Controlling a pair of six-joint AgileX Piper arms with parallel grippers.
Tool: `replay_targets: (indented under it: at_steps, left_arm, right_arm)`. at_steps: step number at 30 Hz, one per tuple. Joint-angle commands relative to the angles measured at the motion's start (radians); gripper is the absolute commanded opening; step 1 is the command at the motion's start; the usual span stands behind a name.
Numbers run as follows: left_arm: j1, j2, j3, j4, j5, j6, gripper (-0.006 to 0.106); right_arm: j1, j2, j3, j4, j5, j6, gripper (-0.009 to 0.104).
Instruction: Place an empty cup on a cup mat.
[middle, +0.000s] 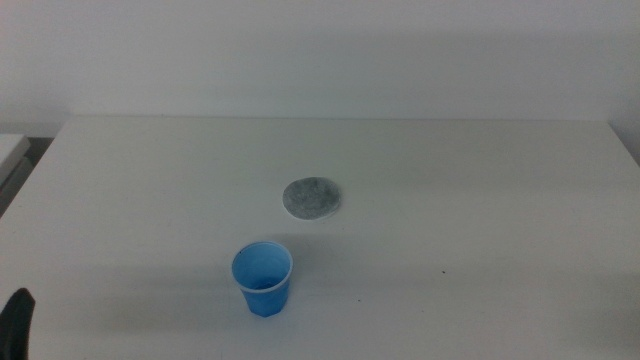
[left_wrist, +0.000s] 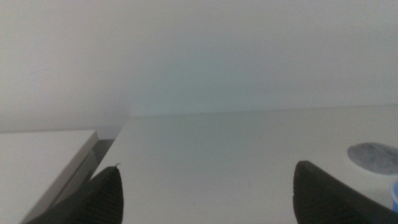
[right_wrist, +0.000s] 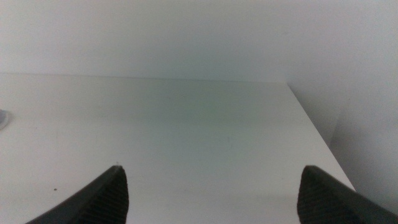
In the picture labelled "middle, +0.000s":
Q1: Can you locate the blue plastic cup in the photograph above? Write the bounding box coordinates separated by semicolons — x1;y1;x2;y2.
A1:
230;241;294;318

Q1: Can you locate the white side table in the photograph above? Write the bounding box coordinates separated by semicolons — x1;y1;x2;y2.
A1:
0;133;34;216

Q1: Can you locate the round grey cup mat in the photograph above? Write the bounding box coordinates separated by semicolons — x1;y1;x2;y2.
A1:
282;176;343;222

